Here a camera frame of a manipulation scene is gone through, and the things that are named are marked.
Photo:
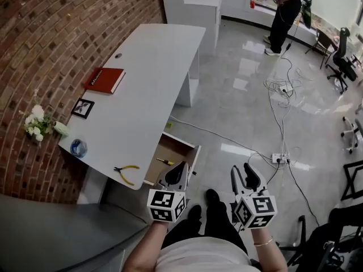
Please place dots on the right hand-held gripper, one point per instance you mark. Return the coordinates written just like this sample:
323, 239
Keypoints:
258, 208

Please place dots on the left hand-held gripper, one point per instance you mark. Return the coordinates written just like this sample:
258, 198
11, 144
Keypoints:
164, 204

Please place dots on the person's right forearm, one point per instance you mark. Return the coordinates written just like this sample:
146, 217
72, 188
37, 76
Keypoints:
268, 256

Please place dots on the person's left forearm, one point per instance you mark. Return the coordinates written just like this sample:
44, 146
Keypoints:
144, 248

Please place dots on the person's right black shoe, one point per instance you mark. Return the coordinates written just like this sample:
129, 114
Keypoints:
212, 197

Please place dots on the person's black shoe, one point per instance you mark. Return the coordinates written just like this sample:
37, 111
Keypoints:
195, 212
212, 197

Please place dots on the white power strip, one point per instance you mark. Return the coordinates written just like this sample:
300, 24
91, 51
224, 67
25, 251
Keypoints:
286, 88
279, 157

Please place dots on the person's left black shoe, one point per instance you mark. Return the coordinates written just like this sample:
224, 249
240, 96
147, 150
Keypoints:
195, 212

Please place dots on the person's black trousers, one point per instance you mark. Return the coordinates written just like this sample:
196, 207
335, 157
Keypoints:
218, 222

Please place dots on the person's white shirt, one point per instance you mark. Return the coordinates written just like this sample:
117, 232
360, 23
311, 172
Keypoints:
201, 256

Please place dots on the white desk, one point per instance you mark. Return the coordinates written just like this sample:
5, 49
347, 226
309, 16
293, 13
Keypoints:
147, 81

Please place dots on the white table black legs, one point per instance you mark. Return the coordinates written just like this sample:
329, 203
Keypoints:
346, 183

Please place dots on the white office chair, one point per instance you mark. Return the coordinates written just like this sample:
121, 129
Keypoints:
353, 129

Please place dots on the red book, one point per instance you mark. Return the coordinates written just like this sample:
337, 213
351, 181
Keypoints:
103, 79

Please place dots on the pale green vase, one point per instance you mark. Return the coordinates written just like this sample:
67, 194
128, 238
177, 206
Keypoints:
61, 128

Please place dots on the large grey cabinet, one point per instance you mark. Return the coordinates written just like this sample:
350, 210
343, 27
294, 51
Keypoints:
56, 237

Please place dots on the white flower bouquet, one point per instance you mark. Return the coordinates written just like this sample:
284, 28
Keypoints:
37, 110

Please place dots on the brown chair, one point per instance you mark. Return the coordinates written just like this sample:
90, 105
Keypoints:
323, 40

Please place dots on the white shelf cabinet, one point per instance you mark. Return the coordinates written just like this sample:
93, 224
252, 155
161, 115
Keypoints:
198, 13

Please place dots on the black high-back office chair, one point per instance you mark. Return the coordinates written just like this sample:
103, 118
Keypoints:
341, 47

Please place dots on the black picture frame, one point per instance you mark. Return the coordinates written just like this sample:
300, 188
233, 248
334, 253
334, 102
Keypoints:
82, 108

